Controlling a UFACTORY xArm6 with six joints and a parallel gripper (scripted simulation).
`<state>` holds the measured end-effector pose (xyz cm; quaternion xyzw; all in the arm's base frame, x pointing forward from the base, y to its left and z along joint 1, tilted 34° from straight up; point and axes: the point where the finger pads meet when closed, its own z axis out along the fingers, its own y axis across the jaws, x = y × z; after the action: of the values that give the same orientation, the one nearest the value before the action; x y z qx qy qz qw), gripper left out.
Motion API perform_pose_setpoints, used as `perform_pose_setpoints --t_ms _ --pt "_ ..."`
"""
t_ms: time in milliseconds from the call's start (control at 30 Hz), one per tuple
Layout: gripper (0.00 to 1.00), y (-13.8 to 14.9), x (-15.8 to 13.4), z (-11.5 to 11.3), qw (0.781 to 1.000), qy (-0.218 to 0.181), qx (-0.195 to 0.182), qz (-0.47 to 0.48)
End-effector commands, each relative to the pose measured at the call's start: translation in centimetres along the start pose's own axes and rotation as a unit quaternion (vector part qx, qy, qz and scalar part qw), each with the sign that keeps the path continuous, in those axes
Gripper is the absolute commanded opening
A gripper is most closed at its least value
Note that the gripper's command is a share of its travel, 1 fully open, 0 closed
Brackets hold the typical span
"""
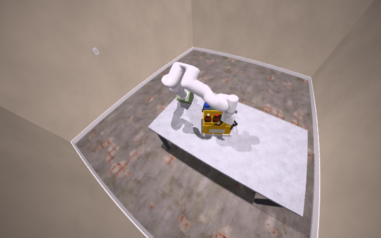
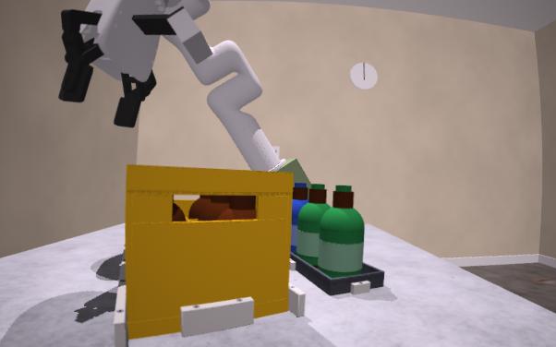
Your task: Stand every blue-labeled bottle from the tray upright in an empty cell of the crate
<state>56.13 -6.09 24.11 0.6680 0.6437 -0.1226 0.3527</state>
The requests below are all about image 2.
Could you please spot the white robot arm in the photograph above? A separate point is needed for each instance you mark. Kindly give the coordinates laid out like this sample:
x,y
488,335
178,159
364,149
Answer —
x,y
210,65

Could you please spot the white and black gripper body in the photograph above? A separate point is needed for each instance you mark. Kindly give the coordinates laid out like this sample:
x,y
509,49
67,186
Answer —
x,y
126,48

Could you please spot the green bottle with pale green label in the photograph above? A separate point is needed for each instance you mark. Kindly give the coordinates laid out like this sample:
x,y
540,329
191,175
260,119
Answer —
x,y
308,224
341,241

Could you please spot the blue bottle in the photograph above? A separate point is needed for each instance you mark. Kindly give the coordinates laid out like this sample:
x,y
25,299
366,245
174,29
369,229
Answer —
x,y
300,198

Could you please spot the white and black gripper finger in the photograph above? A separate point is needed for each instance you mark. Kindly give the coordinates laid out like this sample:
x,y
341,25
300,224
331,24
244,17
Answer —
x,y
78,72
128,107

